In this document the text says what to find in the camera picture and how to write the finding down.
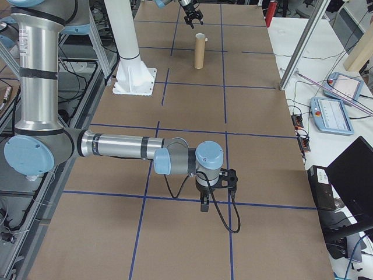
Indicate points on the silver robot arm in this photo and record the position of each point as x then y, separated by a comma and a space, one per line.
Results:
116, 146

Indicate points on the brown cardboard shuttlecock tube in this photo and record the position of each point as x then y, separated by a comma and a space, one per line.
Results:
199, 52

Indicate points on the red tube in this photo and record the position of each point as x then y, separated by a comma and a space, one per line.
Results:
271, 13

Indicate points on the white desk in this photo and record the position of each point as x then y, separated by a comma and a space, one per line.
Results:
291, 43

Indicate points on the black orange power strip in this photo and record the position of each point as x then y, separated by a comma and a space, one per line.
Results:
297, 121
304, 143

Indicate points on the black computer box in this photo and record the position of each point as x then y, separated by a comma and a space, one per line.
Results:
322, 186

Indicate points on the blue grey teach pendant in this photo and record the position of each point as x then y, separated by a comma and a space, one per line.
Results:
332, 116
345, 84

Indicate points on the black monitor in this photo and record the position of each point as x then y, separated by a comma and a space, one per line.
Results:
352, 175

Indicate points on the light wooden beam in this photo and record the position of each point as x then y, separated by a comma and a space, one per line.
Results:
361, 49

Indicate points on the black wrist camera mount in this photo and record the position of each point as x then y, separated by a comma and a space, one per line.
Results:
228, 178

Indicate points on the white column with base plate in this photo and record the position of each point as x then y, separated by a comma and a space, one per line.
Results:
128, 43

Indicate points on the aluminium profile post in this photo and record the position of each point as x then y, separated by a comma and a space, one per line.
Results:
303, 43

